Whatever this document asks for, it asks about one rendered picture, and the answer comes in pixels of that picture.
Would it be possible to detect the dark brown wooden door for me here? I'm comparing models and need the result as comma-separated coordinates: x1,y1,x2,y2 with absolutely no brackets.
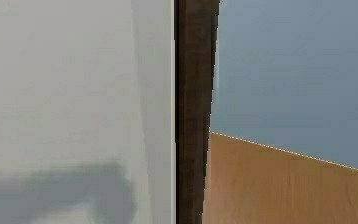
174,0,221,224

